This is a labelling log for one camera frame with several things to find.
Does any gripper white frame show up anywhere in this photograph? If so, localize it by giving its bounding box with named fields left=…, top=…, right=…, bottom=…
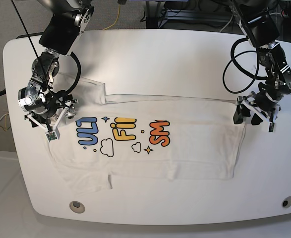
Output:
left=24, top=99, right=78, bottom=133
left=233, top=93, right=281, bottom=125

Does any white printed T-shirt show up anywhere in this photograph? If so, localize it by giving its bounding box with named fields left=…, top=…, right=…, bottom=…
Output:
left=45, top=78, right=246, bottom=194

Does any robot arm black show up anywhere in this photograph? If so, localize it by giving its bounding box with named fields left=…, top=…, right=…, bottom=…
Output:
left=230, top=0, right=291, bottom=126
left=18, top=0, right=94, bottom=140

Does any black table grommet right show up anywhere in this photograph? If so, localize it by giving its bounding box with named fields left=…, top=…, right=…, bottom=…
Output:
left=282, top=196, right=291, bottom=208

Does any grey table grommet left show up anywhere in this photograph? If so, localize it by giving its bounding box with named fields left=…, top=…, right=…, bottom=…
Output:
left=69, top=201, right=85, bottom=214

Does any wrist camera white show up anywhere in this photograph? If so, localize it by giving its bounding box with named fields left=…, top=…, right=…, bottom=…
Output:
left=45, top=130, right=60, bottom=143
left=269, top=122, right=275, bottom=132

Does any yellow cable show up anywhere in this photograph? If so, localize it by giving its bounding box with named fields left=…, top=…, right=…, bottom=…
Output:
left=103, top=3, right=122, bottom=31

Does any black aluminium frame rack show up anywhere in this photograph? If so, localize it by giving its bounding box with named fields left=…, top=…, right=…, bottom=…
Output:
left=140, top=0, right=234, bottom=31

